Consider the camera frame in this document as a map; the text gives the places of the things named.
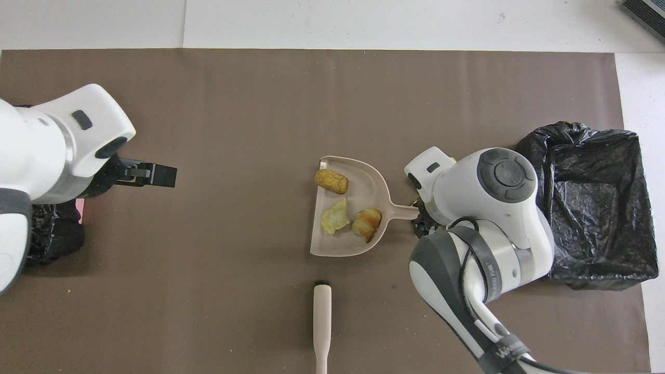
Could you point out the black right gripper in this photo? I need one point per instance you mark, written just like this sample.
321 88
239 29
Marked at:
427 224

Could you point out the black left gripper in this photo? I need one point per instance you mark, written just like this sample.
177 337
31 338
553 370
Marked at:
111 179

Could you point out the toy croissant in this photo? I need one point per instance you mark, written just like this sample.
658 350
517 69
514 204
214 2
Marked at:
367 224

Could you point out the pale pink dustpan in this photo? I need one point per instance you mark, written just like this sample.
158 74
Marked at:
363 187

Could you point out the pale beige food chunk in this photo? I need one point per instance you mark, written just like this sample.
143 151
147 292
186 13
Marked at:
335 218

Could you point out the brown toy bread loaf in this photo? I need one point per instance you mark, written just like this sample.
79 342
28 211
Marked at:
331 181

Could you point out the beige hand brush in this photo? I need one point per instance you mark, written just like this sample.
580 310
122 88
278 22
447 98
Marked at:
322 317

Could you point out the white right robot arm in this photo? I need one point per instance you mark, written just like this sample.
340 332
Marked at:
493 182

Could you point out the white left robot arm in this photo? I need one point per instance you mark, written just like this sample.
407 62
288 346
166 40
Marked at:
41 150

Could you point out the pink plastic bin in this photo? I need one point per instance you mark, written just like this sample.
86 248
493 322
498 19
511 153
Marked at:
80 210

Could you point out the crumpled black trash bag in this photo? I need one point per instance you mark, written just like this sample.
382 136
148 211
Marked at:
57 234

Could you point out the black bag covered bin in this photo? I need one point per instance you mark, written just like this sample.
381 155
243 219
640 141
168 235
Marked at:
597 208

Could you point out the brown table mat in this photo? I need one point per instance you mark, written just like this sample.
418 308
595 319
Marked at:
234 104

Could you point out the dark ribbed object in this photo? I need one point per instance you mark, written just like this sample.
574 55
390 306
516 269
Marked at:
647 15

